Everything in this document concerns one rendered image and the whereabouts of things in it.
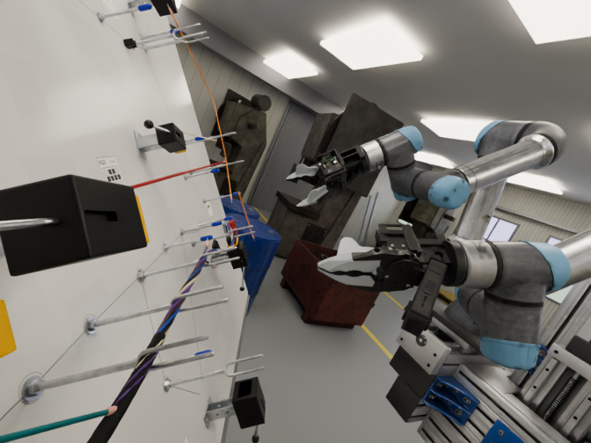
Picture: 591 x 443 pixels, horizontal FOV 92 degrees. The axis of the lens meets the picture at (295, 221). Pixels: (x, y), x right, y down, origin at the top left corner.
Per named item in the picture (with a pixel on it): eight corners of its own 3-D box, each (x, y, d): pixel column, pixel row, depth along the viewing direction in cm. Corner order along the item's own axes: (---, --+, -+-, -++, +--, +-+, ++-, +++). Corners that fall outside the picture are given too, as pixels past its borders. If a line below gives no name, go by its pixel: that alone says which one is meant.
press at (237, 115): (230, 200, 661) (270, 104, 619) (242, 216, 575) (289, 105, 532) (178, 183, 599) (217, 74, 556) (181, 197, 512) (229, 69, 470)
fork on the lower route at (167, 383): (169, 392, 41) (266, 368, 41) (163, 394, 39) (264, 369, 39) (169, 376, 42) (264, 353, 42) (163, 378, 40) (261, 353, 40)
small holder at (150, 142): (112, 115, 43) (158, 105, 43) (143, 137, 52) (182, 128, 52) (117, 144, 42) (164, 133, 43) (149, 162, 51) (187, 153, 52)
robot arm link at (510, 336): (513, 341, 52) (518, 282, 51) (550, 379, 41) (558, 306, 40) (464, 335, 54) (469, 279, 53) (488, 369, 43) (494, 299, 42)
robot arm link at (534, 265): (572, 304, 41) (580, 245, 40) (495, 301, 41) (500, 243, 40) (529, 286, 49) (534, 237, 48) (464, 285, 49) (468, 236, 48)
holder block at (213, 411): (220, 462, 52) (273, 449, 52) (199, 410, 49) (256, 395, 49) (223, 438, 56) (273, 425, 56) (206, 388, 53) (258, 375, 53)
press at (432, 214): (396, 266, 780) (439, 187, 737) (427, 287, 693) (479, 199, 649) (365, 257, 711) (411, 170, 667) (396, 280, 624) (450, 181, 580)
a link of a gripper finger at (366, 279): (316, 257, 50) (368, 258, 50) (317, 285, 45) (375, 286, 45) (317, 244, 48) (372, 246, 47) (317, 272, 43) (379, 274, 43)
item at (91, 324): (99, 327, 30) (229, 296, 31) (89, 338, 29) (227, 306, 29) (91, 312, 30) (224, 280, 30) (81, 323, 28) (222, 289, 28)
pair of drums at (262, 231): (243, 271, 337) (269, 210, 322) (250, 330, 236) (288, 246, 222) (186, 254, 315) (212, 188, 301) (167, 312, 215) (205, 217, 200)
